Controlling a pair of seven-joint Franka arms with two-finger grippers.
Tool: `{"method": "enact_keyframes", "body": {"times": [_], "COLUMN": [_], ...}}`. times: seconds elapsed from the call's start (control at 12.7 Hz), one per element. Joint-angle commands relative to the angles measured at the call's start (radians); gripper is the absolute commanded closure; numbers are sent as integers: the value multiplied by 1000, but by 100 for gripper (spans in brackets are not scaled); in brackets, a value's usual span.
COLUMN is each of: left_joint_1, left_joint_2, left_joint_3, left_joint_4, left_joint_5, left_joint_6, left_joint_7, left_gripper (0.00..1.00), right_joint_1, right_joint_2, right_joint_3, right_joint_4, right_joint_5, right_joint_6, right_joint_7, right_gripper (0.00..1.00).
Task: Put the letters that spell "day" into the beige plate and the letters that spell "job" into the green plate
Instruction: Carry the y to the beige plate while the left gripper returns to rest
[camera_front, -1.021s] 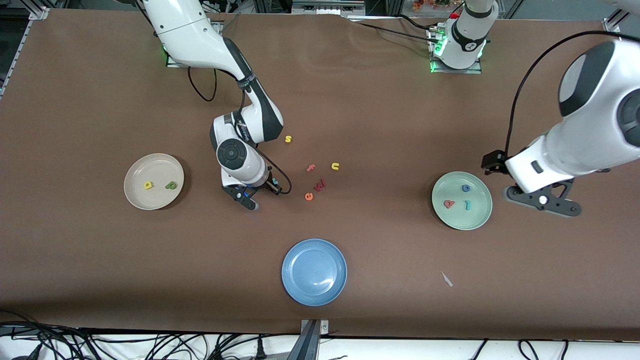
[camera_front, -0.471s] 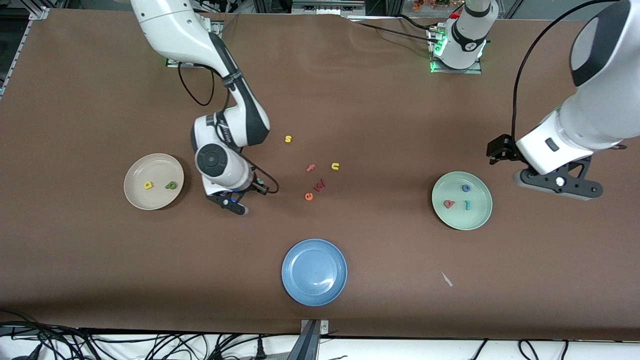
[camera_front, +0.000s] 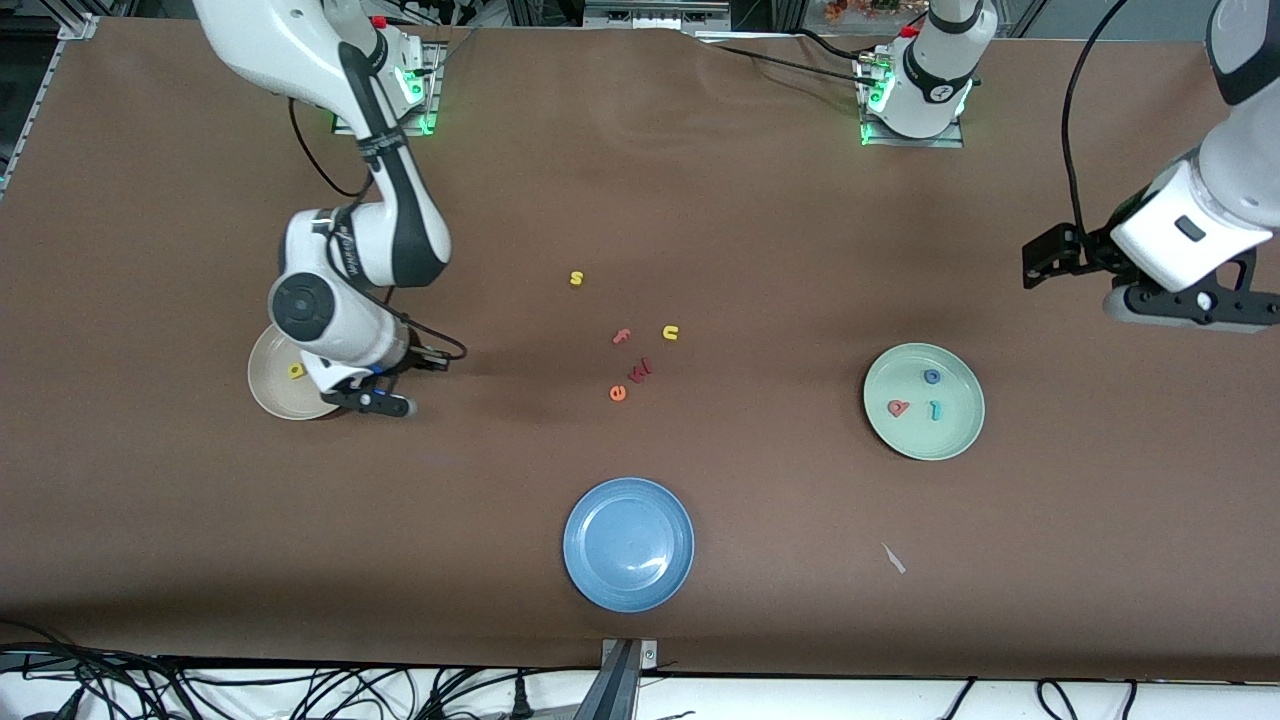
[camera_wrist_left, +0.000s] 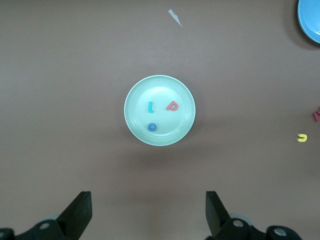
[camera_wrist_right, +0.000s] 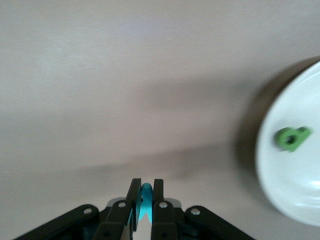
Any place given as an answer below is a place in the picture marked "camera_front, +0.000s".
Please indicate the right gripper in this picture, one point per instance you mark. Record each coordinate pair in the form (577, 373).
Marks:
(421, 357)

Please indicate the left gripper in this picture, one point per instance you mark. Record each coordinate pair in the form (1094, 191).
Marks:
(1092, 252)

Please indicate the pink letter p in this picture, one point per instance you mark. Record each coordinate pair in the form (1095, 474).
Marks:
(891, 410)

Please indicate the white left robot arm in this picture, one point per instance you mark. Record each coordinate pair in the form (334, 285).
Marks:
(935, 80)

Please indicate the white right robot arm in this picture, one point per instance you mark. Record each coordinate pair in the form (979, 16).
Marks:
(300, 50)

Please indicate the beige brown plate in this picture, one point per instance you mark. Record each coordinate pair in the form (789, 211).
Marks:
(275, 385)

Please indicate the light green plate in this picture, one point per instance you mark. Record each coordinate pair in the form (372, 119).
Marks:
(930, 440)

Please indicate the dark red letter w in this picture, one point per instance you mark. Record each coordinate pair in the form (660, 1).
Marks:
(642, 371)

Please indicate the orange artificial flowers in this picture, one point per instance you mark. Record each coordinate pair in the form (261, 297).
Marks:
(860, 8)

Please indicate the blue plate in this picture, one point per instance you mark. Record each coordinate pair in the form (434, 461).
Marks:
(628, 545)

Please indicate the white paper scrap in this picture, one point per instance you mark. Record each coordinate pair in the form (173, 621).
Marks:
(893, 558)

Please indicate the brown table cover sheet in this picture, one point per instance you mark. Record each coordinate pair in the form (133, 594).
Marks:
(640, 200)

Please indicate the black power plug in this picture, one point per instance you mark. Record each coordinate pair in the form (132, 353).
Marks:
(520, 698)

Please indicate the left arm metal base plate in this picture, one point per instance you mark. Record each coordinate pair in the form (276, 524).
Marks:
(900, 142)

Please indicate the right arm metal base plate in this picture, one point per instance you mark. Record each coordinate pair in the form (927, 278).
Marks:
(433, 95)

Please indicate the metal camera stand bracket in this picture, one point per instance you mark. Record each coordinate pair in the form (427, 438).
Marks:
(622, 690)

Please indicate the aluminium frame profile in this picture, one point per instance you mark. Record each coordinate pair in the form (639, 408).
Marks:
(80, 26)

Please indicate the grey metal frame piece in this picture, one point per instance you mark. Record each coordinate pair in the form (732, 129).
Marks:
(650, 15)

